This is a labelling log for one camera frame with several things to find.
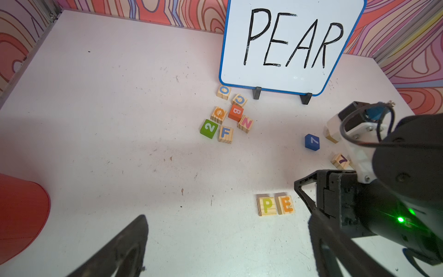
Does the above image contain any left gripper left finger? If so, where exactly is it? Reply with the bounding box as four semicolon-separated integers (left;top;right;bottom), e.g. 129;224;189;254
70;215;149;277

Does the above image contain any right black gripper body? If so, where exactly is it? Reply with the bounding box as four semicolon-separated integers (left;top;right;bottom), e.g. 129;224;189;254
316;170;384;238

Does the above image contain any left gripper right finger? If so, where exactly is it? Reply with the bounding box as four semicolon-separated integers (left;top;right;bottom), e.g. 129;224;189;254
308;210;392;277

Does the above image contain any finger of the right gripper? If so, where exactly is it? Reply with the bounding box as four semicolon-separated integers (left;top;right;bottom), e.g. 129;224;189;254
294;170;318;213

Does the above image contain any wooden block letter E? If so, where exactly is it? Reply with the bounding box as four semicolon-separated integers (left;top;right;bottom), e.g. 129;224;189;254
275;193;295;215

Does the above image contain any wooden block letter P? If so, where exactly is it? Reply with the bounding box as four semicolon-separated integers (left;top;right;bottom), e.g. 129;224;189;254
257;194;278;217

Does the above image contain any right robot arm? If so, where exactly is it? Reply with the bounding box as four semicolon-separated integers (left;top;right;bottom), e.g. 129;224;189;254
294;114;443;265

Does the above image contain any wooden block yellow letter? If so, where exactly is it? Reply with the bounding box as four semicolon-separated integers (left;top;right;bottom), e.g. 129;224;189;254
323;127;341;144

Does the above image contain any wooden block letter N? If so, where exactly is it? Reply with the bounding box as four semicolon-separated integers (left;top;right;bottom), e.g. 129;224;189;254
237;115;254;133

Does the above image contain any wooden block letter F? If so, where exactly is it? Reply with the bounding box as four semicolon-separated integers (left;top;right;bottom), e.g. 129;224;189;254
218;126;234;144

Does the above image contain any orange block letter B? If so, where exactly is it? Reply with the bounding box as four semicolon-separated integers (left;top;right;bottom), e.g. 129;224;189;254
228;104;244;122

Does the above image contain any wooden block letter C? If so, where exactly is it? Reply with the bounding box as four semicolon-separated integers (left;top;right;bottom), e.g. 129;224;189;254
232;93;248;107

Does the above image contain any wooden block letter Q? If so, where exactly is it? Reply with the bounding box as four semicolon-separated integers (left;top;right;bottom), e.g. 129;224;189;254
211;106;227;124

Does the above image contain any wooden block letter O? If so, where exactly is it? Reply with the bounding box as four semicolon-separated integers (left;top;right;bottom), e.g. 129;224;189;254
216;85;231;100

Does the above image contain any white board reading PEAR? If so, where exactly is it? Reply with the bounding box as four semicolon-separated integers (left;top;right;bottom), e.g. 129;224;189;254
219;0;367;96

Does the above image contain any wooden block purple 7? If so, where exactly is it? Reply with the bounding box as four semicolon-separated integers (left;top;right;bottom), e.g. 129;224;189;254
331;153;352;170

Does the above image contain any blue block number 7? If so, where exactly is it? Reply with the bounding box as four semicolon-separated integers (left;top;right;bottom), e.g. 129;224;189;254
305;134;320;151

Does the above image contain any red plastic cup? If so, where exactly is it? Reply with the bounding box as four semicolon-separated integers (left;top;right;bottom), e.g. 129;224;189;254
1;174;51;264

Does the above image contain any green block number 2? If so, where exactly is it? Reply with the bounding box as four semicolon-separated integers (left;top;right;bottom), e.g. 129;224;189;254
200;120;219;139

